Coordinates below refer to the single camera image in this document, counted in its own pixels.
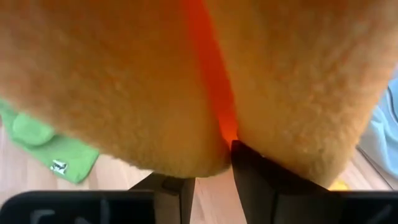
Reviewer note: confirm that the white green-towel label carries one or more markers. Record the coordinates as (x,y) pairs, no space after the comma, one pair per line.
(59,167)

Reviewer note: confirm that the light blue microfiber towel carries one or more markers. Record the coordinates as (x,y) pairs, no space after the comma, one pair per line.
(384,133)

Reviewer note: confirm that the orange microfiber towel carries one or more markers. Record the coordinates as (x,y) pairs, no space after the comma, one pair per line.
(124,77)

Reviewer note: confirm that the green microfiber towel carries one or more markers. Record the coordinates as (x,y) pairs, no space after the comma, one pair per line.
(74,155)

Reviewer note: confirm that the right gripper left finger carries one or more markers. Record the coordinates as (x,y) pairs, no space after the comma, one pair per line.
(174,199)

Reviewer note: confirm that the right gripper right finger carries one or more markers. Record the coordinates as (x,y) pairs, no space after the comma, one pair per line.
(255,186)

